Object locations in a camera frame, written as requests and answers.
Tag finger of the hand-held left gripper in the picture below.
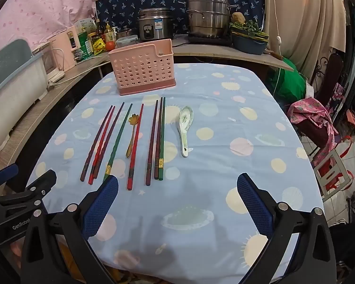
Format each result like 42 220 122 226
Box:
24 169 57 202
0 163 19 197

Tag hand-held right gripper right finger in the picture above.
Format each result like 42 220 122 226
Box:
237 173 337 284

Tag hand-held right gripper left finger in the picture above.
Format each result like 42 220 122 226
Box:
20 175 119 284

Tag red chopstick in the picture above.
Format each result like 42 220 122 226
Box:
88 106 116 185
127 103 144 191

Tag dark maroon chopstick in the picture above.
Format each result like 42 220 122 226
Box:
80 105 113 182

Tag green chopstick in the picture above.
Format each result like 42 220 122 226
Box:
103 103 133 182
158 97 166 182

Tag purple chopstick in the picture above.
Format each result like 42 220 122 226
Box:
145 100 159 186
93 102 125 179

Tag dark brown chopstick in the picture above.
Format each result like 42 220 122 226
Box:
154 97 163 180

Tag pink perforated utensil basket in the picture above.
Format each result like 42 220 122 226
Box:
108 39 176 96

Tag gold flower spoon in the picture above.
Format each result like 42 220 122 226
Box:
126 114 138 158

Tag red and white stool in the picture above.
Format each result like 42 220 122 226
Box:
312 148 354 199

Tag blue printed tablecloth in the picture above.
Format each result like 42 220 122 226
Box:
27 63 324 273

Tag pink printed cloth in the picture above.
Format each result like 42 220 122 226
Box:
287 97 339 166

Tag white ceramic spoon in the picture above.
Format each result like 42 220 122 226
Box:
178 106 194 157

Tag white small appliance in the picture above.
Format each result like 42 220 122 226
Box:
32 46 66 83

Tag green plastic bag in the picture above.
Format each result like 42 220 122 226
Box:
268 58 310 104

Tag pink electric kettle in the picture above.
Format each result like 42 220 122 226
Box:
50 27 77 73

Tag green tin can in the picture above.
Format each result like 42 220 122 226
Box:
76 30 94 62

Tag yellow packet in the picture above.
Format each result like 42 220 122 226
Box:
92 40 106 55

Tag dark wooden chair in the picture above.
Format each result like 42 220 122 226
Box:
311 53 344 107

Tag blue plastic basin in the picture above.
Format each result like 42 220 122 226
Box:
231 31 269 55

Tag yellow oil bottle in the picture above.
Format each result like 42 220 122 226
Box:
104 22 116 43

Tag white carton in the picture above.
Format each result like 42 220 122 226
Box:
74 18 97 33

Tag clear plastic food container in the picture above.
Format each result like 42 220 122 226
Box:
116 35 138 48

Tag black induction cooktop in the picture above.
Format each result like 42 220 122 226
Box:
187 34 234 47

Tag pink dotted curtain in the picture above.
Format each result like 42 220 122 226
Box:
0 0 108 57

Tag green leafy vegetables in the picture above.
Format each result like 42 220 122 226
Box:
230 20 268 37

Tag steel rice cooker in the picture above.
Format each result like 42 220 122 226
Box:
137 8 176 42

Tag beige curtain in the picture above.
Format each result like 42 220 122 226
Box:
237 0 346 66

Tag steel steamer pot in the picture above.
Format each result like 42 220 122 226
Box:
186 0 240 38

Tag white cable with switch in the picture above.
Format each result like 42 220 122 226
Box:
268 0 284 95

